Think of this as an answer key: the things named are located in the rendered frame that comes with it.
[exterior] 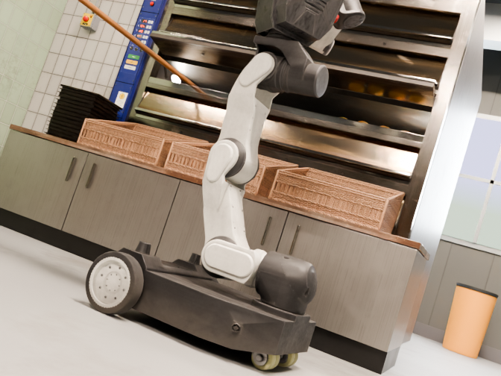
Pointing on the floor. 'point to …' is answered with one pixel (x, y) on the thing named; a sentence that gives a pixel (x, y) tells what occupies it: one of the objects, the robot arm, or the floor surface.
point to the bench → (378, 301)
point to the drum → (468, 319)
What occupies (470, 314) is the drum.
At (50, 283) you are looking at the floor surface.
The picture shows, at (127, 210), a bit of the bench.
